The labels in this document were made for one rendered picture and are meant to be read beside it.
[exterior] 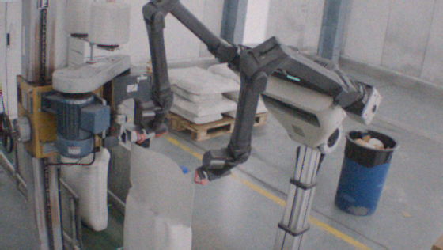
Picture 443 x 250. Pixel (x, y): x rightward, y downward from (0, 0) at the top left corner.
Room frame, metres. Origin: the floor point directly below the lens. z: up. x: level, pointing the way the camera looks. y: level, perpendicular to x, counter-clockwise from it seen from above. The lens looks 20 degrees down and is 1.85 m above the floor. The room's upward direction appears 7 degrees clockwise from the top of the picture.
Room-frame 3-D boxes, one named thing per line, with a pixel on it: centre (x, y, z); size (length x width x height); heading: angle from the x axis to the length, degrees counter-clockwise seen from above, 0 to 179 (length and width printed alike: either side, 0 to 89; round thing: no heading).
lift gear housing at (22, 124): (1.60, 0.85, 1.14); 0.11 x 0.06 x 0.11; 46
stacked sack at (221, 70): (5.40, -0.07, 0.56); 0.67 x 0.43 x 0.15; 46
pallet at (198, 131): (5.15, 0.14, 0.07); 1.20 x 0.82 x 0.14; 138
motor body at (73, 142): (1.56, 0.58, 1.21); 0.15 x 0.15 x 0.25
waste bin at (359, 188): (3.40, -1.29, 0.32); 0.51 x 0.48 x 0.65; 136
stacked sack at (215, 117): (4.88, 0.37, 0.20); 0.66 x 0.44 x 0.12; 46
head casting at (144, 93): (2.01, 0.52, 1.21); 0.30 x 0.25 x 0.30; 46
